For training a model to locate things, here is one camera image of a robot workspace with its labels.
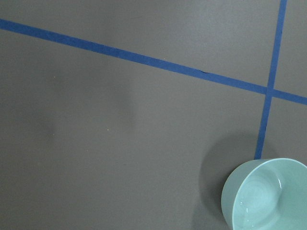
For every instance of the green ceramic bowl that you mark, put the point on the green ceramic bowl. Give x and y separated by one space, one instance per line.
269 194

